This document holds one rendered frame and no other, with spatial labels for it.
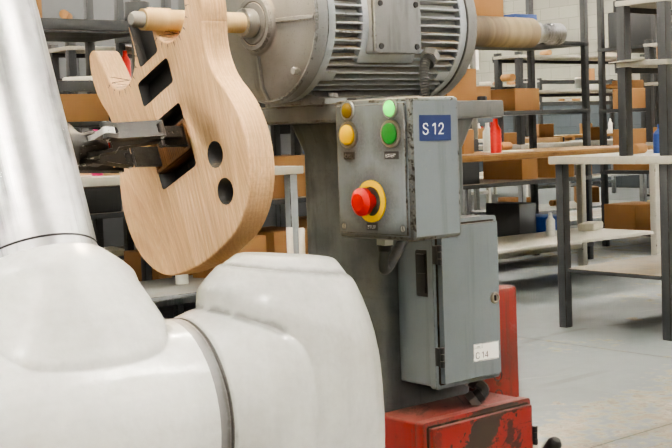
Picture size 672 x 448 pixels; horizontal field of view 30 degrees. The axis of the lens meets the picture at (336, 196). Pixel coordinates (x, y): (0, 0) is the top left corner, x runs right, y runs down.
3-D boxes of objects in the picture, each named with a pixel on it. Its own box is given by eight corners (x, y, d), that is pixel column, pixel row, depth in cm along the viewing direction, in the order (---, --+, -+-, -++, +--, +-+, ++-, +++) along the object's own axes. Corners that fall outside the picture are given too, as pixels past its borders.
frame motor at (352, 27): (390, 106, 234) (385, -34, 233) (497, 100, 213) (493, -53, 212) (209, 109, 208) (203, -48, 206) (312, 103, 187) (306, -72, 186)
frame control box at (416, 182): (430, 259, 204) (425, 100, 203) (530, 267, 188) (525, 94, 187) (313, 274, 189) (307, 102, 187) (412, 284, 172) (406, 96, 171)
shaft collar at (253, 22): (253, 43, 197) (239, 26, 200) (263, 20, 195) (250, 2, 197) (242, 43, 196) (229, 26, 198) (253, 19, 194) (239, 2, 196)
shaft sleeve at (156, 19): (242, 37, 196) (232, 25, 198) (249, 20, 194) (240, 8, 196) (143, 34, 184) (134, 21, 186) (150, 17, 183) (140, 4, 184)
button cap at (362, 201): (368, 214, 180) (367, 186, 180) (387, 215, 177) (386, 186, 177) (348, 216, 178) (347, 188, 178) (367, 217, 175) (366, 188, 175)
